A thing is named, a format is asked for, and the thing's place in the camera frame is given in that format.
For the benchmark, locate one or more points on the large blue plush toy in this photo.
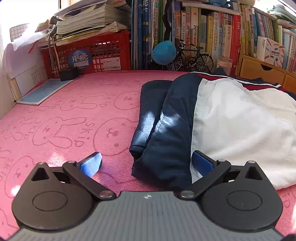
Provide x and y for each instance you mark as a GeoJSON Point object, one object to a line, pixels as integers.
{"type": "Point", "coordinates": [179, 25]}

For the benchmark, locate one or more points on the white papers by wall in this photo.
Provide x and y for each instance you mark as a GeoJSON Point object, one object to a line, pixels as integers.
{"type": "Point", "coordinates": [23, 62]}

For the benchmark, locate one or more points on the middle row of books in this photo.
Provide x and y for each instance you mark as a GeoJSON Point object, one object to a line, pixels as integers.
{"type": "Point", "coordinates": [219, 29]}

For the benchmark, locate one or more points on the clear plastic jar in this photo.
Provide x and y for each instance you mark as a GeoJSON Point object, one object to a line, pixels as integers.
{"type": "Point", "coordinates": [225, 64]}

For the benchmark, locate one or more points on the wooden drawer shelf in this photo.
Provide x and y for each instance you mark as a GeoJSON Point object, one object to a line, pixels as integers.
{"type": "Point", "coordinates": [252, 68]}

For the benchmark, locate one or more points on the light blue notebook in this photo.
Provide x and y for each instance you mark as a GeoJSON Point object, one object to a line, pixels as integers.
{"type": "Point", "coordinates": [43, 92]}

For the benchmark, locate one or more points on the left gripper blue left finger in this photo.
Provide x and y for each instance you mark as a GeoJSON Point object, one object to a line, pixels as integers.
{"type": "Point", "coordinates": [82, 172]}

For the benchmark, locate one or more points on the white colourful card box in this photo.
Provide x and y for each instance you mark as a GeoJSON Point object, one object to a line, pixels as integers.
{"type": "Point", "coordinates": [269, 51]}

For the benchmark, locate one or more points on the miniature black bicycle model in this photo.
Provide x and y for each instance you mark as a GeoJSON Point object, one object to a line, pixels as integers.
{"type": "Point", "coordinates": [191, 57]}

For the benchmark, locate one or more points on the right shelf row of books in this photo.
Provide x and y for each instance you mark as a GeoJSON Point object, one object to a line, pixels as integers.
{"type": "Point", "coordinates": [257, 21]}

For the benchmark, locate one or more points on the stack of green-blue papers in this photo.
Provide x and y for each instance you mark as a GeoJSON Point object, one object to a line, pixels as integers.
{"type": "Point", "coordinates": [281, 13]}

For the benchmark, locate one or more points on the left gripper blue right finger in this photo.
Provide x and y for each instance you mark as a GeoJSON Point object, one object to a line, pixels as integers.
{"type": "Point", "coordinates": [212, 173]}

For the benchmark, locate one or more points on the red plastic crate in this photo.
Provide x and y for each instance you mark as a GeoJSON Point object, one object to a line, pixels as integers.
{"type": "Point", "coordinates": [101, 53]}

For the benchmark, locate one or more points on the small black box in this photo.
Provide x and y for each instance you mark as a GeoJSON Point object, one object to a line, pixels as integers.
{"type": "Point", "coordinates": [69, 74]}

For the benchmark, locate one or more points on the stack of paper booklets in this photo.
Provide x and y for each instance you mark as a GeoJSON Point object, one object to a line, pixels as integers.
{"type": "Point", "coordinates": [85, 19]}

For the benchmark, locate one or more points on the pink desk mat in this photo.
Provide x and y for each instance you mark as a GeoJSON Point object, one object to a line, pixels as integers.
{"type": "Point", "coordinates": [99, 113]}

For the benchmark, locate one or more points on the white navy zip jacket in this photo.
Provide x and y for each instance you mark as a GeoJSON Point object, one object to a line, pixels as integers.
{"type": "Point", "coordinates": [223, 117]}

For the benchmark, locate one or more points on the row of blue thin books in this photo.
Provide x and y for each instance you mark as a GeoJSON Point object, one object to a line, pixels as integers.
{"type": "Point", "coordinates": [147, 30]}

